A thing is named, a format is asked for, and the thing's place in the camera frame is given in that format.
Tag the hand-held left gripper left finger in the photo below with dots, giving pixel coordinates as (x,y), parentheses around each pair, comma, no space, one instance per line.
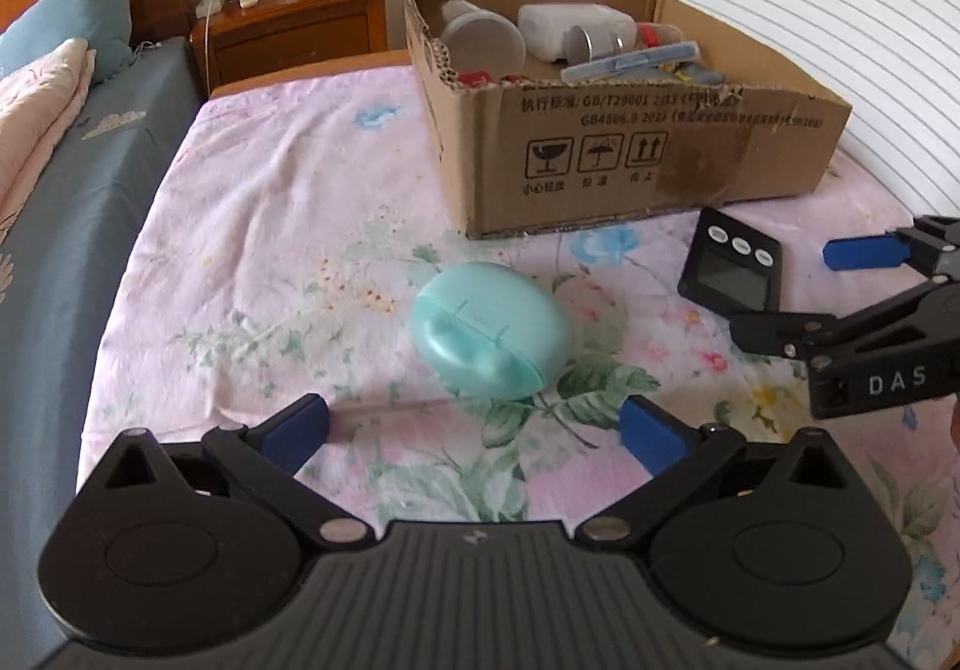
(289,431)

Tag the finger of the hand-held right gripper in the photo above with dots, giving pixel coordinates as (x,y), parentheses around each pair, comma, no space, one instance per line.
(862,251)
(776,332)

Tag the black digital timer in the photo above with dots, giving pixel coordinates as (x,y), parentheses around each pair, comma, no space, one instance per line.
(731,272)

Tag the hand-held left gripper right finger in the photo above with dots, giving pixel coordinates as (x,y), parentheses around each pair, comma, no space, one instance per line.
(652,436)

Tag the brown cardboard box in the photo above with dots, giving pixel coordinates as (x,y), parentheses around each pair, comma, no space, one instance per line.
(600,168)

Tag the wooden bed frame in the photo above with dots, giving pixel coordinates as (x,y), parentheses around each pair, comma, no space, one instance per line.
(315,74)

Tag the blue bed sheet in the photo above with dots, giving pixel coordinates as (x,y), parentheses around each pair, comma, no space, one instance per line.
(82,250)

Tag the white louvered closet door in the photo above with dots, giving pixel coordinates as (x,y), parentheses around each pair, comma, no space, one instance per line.
(825,3)

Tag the teal egg-shaped plastic case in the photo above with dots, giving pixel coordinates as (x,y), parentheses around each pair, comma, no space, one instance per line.
(487,332)

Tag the clear plastic container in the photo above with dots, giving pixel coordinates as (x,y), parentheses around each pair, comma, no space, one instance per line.
(484,40)

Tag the pink floral blanket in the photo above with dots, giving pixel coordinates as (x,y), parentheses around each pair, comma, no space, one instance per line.
(300,227)

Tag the grey-blue plastic case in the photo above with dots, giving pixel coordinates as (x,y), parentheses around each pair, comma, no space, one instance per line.
(637,61)

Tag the pink floral quilt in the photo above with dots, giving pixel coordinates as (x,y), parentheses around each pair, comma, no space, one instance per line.
(37,115)

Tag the white jar with green label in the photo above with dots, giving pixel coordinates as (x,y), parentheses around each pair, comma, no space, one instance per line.
(555,29)

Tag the blue pillow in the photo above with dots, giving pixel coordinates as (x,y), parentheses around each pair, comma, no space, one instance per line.
(67,10)

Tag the wooden nightstand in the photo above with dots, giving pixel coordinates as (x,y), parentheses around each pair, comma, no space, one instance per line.
(300,33)

